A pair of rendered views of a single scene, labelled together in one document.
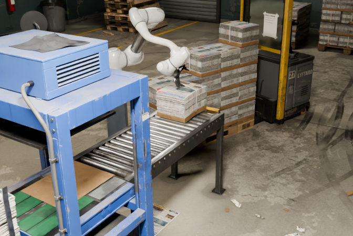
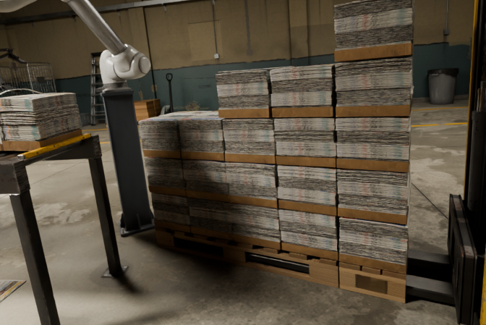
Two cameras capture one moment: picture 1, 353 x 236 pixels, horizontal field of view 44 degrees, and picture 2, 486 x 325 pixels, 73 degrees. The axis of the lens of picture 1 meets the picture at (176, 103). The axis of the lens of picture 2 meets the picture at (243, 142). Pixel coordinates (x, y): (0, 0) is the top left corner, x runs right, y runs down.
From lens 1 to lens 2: 4.44 m
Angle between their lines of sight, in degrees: 64
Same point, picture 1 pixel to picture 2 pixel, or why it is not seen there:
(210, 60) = (238, 82)
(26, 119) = not seen: outside the picture
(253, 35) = (387, 27)
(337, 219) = not seen: outside the picture
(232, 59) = (307, 90)
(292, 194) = not seen: outside the picture
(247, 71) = (366, 134)
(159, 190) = (67, 273)
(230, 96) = (309, 186)
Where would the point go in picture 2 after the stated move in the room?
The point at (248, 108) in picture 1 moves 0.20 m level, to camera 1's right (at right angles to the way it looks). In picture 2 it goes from (377, 238) to (417, 260)
